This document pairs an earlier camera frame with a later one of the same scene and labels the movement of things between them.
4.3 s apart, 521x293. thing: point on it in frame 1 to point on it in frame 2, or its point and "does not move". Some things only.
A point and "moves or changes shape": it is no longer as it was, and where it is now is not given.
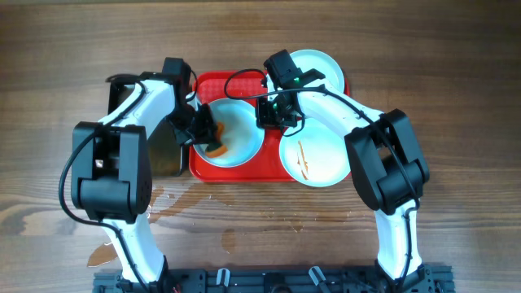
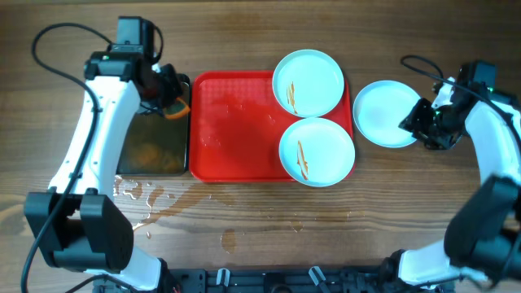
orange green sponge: (218, 148) moves or changes shape
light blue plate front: (315, 156) does not move
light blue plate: (243, 139) to (379, 109)
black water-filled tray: (164, 146) does not move
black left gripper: (202, 136) to (172, 89)
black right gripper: (264, 120) to (415, 124)
